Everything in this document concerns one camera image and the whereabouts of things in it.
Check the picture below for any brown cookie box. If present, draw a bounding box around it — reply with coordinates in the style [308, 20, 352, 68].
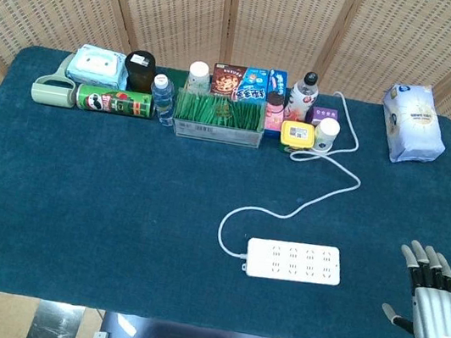
[209, 61, 248, 101]

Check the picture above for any white blue tissue pack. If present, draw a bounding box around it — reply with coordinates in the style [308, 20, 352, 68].
[372, 78, 451, 171]

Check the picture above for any green Pringles can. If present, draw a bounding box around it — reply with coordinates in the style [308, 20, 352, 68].
[73, 81, 158, 121]

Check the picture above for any blue table mat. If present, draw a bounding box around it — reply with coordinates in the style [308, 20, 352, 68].
[0, 39, 451, 338]

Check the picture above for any woven folding screen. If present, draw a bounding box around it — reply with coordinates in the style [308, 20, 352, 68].
[0, 0, 451, 265]

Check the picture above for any drink bottle black cap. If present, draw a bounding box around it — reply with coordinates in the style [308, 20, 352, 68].
[282, 68, 323, 126]

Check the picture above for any clear box of green packets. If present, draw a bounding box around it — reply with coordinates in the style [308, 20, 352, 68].
[170, 86, 270, 150]

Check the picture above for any white pill bottle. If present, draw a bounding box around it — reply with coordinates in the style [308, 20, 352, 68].
[310, 115, 342, 156]

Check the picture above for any yellow lid container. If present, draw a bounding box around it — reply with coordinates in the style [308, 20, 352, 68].
[276, 118, 318, 159]

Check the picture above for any small purple box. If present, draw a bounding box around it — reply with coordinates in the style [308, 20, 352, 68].
[304, 104, 342, 130]

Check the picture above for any dark brown jar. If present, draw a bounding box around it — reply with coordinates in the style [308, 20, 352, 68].
[120, 47, 159, 96]

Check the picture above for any blue Oreo box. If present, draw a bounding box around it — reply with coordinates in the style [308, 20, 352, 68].
[231, 64, 273, 107]

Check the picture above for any small water bottle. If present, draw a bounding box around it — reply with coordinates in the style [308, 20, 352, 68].
[145, 72, 181, 128]

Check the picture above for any white power strip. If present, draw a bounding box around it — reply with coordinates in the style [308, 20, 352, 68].
[239, 232, 346, 291]

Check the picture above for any white paper cup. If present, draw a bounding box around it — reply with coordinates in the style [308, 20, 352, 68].
[184, 59, 214, 95]

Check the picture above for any wet wipes pack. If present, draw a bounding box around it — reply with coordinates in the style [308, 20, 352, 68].
[64, 42, 133, 92]

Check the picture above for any white power cable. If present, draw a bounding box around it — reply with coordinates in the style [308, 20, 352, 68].
[214, 75, 376, 277]

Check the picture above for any green lint roller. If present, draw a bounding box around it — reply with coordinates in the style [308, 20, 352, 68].
[28, 47, 84, 110]

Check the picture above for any pink blue snack box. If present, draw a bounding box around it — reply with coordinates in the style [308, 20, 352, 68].
[259, 68, 292, 139]

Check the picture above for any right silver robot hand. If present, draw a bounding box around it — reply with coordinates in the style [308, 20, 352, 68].
[376, 236, 451, 338]

